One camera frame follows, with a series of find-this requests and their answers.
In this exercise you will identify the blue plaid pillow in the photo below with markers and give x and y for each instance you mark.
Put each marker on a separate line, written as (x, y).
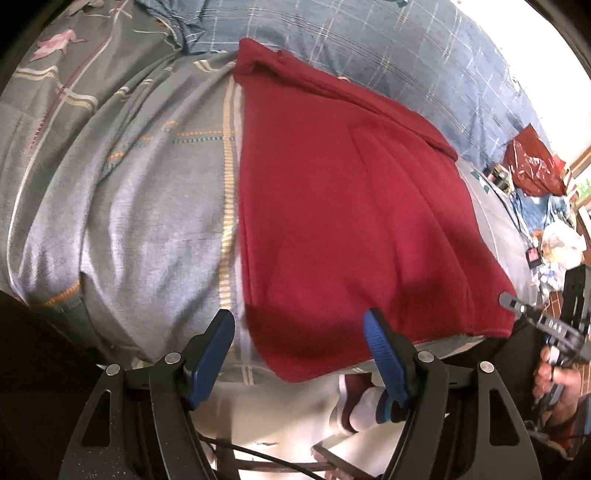
(424, 54)

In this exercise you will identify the grey patterned bed sheet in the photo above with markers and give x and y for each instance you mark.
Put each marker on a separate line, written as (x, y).
(119, 191)

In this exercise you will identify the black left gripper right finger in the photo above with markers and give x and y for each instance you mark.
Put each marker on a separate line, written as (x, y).
(461, 423)

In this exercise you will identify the small red tag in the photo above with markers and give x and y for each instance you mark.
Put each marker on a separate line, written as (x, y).
(534, 257)

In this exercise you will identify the red plastic bag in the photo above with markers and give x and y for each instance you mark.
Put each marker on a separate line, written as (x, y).
(533, 168)

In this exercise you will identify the right hand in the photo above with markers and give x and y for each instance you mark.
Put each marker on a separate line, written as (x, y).
(545, 378)

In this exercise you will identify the blue denim cloth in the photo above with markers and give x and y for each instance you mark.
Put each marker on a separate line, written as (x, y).
(539, 212)

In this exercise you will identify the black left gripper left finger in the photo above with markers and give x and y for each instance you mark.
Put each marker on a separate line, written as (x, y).
(136, 424)

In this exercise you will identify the red knit garment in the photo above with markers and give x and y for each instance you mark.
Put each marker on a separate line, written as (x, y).
(349, 201)

